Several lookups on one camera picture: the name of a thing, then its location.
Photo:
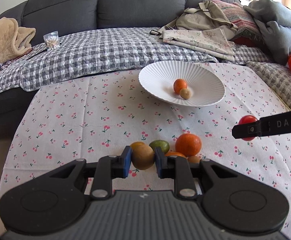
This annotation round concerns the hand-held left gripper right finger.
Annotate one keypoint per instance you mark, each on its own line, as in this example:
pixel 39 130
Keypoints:
pixel 159 165

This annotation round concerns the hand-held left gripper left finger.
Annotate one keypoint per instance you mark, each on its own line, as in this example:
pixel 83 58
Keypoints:
pixel 127 161

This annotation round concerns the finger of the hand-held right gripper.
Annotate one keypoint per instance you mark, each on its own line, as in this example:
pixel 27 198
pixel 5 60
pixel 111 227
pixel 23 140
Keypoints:
pixel 245 130

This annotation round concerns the red tomato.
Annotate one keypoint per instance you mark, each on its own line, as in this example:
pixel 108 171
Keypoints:
pixel 246 120

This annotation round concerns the brown kiwi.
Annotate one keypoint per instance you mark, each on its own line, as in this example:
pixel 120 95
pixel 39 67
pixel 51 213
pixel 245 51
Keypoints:
pixel 143 157

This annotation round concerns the small yellow fruit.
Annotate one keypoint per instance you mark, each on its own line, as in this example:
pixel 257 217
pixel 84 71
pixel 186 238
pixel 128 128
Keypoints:
pixel 137 145

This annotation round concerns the small orange green fruit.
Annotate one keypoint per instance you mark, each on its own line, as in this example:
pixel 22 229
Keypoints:
pixel 175 154

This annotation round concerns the green round fruit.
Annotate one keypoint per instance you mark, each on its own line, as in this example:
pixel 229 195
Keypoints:
pixel 160 145

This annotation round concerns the small brown fruit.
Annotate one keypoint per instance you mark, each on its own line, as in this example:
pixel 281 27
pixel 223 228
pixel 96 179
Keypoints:
pixel 193 159
pixel 185 94

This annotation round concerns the large orange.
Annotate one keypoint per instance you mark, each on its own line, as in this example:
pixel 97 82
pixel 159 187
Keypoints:
pixel 188 145

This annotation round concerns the white ribbed bowl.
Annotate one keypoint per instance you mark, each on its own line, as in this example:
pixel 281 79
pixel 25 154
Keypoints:
pixel 160 80

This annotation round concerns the grey woven blanket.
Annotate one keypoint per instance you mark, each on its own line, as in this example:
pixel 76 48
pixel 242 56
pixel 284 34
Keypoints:
pixel 273 80

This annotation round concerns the cherry print tablecloth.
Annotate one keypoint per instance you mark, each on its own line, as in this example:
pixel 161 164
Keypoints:
pixel 85 120

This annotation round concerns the small orange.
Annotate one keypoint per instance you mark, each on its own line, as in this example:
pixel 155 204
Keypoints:
pixel 180 84

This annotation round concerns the red cushion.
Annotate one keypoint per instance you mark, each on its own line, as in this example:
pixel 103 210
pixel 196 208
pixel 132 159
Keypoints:
pixel 245 42

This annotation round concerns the grey hoodie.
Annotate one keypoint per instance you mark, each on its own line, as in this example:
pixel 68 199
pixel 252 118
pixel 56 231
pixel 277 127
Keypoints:
pixel 278 30

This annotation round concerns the folded floral cloth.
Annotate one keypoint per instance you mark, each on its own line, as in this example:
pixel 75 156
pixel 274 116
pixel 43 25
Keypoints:
pixel 198 43

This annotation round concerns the patterned striped pillow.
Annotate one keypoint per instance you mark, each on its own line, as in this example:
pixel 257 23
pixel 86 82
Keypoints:
pixel 240 20

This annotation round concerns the grey checkered blanket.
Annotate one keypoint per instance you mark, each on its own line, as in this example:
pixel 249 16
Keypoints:
pixel 98 52

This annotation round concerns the beige canvas bag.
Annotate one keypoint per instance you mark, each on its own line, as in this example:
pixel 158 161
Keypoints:
pixel 198 17

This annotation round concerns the dark pen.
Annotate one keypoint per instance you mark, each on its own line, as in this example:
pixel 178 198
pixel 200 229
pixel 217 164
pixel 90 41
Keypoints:
pixel 36 55

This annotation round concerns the clear cotton swab box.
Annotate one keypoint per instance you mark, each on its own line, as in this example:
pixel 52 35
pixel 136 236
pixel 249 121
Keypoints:
pixel 51 42

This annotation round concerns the brown stick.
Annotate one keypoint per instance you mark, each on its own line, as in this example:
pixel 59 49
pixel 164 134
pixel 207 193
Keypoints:
pixel 21 54

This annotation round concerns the dark grey sofa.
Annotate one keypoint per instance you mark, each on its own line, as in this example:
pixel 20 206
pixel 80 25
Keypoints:
pixel 135 2

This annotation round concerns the beige fleece blanket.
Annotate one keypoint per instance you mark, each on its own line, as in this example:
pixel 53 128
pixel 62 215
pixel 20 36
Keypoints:
pixel 3 40

